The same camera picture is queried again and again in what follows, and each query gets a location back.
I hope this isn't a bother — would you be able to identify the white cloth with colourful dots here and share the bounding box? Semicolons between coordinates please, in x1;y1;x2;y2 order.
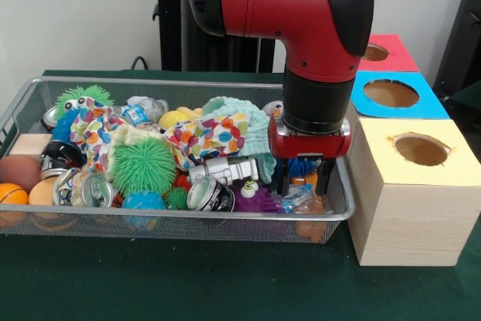
69;95;252;174

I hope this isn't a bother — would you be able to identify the orange toy building block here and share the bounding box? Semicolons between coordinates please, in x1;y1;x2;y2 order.
292;172;325;215

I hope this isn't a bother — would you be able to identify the blue spiky rubber ball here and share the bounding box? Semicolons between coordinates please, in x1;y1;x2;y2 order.
276;157;320;181

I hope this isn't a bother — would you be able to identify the black upright panel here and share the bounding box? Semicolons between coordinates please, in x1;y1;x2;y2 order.
431;0;481;92

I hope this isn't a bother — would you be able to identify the purple spiky toy with eyes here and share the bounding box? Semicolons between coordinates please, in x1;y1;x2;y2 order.
232;180;286;213

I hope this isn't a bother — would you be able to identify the green spiky toy with eyes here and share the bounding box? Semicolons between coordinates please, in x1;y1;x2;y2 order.
54;85;114;119

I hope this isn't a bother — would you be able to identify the mint green cloth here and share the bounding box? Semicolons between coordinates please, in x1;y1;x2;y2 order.
201;95;278;183

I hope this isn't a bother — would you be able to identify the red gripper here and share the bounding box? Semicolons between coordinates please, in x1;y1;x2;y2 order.
267;116;353;197

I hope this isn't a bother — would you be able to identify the brown mini football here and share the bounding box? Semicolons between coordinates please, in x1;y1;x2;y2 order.
0;155;41;194

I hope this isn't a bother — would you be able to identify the shallow wire mesh bin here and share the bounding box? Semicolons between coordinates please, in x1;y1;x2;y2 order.
0;76;356;245

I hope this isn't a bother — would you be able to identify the wooden box with three holes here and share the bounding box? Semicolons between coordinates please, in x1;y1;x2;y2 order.
343;33;481;268

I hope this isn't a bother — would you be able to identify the green spiky rubber ball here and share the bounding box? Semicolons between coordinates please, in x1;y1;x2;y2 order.
110;136;177;198

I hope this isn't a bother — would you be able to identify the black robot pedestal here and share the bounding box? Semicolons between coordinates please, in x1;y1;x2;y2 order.
144;0;286;73

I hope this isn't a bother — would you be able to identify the dark green table cloth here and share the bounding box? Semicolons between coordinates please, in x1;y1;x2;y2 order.
0;68;481;321
437;79;481;119

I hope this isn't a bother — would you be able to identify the orange mini basketball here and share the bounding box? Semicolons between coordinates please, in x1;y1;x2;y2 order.
0;182;30;207

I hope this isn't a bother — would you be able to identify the silver plastic toy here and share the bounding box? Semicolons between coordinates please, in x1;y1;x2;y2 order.
186;155;260;189

